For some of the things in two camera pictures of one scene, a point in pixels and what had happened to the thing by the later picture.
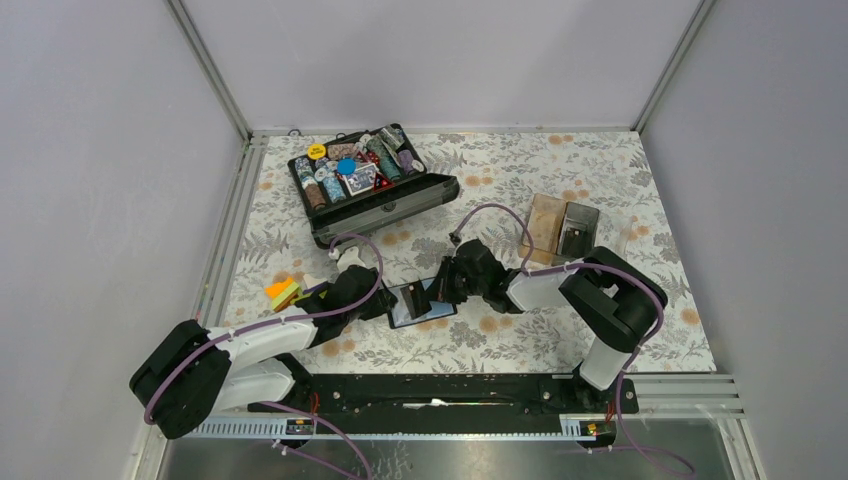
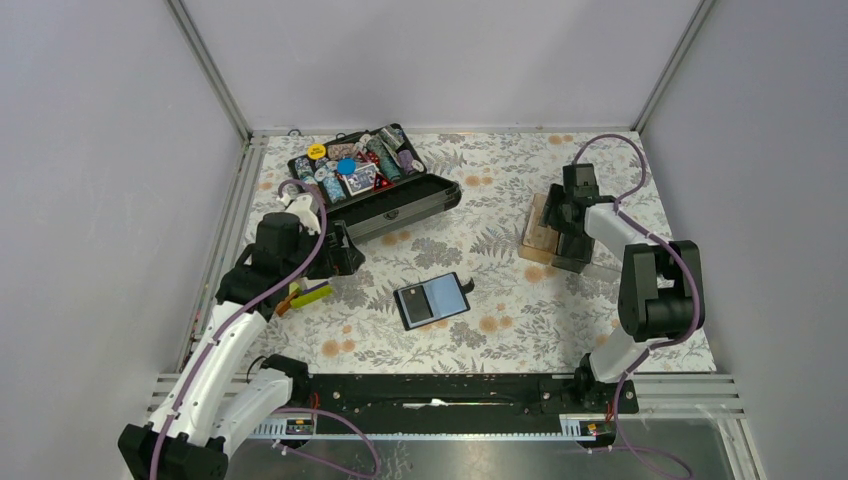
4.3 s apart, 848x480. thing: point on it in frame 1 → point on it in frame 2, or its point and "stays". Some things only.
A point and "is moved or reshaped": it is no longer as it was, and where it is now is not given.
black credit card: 416,299 stays
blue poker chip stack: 334,189 stays
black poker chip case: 359,182 stays
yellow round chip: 316,151 stays
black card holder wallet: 400,314 is moved or reshaped
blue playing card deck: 361,180 stays
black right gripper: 445,292 → 549,216
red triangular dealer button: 382,183 stays
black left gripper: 383,299 → 343,260
